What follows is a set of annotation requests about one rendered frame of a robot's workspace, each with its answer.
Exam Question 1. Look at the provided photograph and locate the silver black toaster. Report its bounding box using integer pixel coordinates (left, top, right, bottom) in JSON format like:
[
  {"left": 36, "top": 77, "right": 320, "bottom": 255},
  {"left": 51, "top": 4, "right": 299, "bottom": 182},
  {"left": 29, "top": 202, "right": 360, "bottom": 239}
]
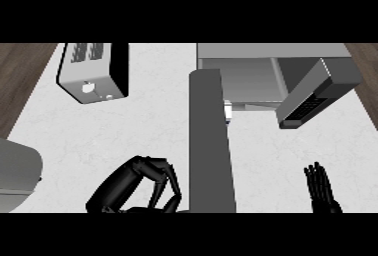
[{"left": 55, "top": 42, "right": 132, "bottom": 105}]

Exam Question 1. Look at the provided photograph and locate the grey microwave door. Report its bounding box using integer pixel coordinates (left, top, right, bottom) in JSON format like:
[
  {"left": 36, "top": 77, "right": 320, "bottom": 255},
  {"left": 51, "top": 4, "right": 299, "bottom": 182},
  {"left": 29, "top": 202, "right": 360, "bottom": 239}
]
[{"left": 188, "top": 68, "right": 238, "bottom": 214}]

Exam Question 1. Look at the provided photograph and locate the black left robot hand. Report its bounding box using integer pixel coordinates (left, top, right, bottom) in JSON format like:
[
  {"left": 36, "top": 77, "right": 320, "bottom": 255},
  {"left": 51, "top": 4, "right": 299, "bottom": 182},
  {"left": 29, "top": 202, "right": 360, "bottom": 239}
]
[{"left": 85, "top": 155, "right": 184, "bottom": 214}]

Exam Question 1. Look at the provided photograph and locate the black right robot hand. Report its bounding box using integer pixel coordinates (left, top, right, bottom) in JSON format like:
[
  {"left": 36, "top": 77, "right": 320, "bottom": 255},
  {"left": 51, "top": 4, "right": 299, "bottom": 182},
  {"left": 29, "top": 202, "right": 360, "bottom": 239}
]
[{"left": 303, "top": 161, "right": 345, "bottom": 214}]

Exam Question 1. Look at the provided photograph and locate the grey rounded appliance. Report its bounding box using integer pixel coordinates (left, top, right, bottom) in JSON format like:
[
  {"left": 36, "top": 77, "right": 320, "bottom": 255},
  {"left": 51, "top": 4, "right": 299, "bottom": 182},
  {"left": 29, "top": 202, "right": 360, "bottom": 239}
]
[{"left": 0, "top": 138, "right": 45, "bottom": 214}]

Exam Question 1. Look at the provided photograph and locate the grey microwave body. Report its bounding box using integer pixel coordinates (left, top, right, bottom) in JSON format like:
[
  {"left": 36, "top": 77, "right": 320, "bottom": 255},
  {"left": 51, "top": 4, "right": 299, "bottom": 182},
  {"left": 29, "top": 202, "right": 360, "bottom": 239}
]
[{"left": 197, "top": 42, "right": 367, "bottom": 130}]

